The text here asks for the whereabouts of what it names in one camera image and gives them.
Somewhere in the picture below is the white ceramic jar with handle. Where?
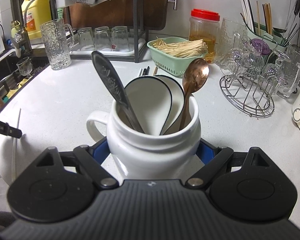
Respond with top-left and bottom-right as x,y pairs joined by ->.
86,96 -> 201,179

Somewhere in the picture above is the white ceramic soup spoon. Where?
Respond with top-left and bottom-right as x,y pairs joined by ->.
125,76 -> 172,136
156,75 -> 185,135

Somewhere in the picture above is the embossed stainless steel spoon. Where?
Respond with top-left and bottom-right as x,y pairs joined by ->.
91,51 -> 144,133

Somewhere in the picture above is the copper coloured small spoon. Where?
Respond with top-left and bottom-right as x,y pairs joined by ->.
179,58 -> 209,130

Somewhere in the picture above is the dark kitchen faucet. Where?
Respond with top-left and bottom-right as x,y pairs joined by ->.
0,0 -> 32,55

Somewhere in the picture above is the yellow cloth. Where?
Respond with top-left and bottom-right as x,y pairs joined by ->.
6,79 -> 29,99

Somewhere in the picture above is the stemmed glass in sink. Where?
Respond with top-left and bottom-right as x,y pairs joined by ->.
17,57 -> 33,76

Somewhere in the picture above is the green plastic basket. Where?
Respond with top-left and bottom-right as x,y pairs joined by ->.
147,37 -> 208,76

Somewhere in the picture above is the wooden chopstick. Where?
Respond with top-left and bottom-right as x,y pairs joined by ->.
153,66 -> 158,76

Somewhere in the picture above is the textured glass pitcher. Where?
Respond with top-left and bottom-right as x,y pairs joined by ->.
215,17 -> 247,70

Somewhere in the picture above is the bundle of dried noodles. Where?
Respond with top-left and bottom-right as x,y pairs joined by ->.
152,38 -> 208,58

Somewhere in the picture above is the tall textured glass mug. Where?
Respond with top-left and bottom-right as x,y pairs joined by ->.
40,18 -> 74,70

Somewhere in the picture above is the small upturned drinking glass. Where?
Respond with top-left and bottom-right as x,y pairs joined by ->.
78,27 -> 95,51

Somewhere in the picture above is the purple lid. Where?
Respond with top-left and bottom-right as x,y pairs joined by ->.
250,38 -> 272,55

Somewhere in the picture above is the chrome small faucet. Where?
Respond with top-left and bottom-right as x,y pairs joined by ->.
22,0 -> 52,28

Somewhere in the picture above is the textured glass mug right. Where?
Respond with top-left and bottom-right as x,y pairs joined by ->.
277,45 -> 300,99

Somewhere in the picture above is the yellow detergent jug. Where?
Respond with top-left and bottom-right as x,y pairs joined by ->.
21,0 -> 52,41

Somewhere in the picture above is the red lidded plastic jar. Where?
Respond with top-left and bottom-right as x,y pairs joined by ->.
189,8 -> 221,63

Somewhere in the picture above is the green utensil holder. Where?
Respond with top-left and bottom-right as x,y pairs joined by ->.
238,0 -> 291,55

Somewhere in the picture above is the green dish soap bottle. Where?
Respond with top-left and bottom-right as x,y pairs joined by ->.
57,8 -> 64,19

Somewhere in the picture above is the wooden cutting board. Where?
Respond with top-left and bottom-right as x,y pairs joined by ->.
70,0 -> 168,30

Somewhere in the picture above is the wire glass drying rack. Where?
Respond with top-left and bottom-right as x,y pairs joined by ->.
219,35 -> 290,118

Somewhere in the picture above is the black dish rack frame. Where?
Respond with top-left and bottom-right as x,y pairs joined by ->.
63,0 -> 148,63

